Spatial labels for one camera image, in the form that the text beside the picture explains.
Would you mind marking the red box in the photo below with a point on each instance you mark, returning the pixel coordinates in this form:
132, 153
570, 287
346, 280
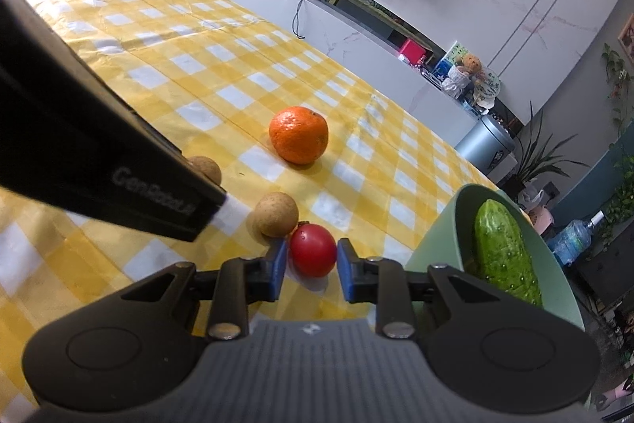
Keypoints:
411, 50

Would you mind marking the yellow checkered tablecloth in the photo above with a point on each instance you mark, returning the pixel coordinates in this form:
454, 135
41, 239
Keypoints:
173, 71

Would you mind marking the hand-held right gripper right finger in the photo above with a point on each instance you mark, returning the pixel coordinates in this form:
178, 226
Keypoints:
346, 269

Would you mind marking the orange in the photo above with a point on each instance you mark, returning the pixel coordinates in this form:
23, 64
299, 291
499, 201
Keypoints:
298, 134

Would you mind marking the potted green plant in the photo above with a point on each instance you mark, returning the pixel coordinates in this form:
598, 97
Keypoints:
537, 155

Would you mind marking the green cucumber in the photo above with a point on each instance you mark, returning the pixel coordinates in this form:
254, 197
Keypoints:
505, 249

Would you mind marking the white tv cabinet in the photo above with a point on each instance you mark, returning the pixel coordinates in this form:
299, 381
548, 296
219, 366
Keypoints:
346, 31

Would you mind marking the flower bouquet with teddy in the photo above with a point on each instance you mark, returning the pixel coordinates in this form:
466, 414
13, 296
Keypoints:
465, 73

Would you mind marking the green bowl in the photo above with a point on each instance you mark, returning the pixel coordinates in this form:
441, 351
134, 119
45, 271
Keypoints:
446, 229

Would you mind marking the grey trash can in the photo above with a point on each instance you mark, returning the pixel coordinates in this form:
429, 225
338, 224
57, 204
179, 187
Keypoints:
488, 145

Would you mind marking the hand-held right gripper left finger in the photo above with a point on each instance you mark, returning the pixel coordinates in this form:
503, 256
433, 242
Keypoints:
278, 269

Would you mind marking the red cherry tomato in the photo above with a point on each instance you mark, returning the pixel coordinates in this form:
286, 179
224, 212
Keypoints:
312, 249

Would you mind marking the blue water jug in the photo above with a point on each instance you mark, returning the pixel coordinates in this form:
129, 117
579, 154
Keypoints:
574, 239

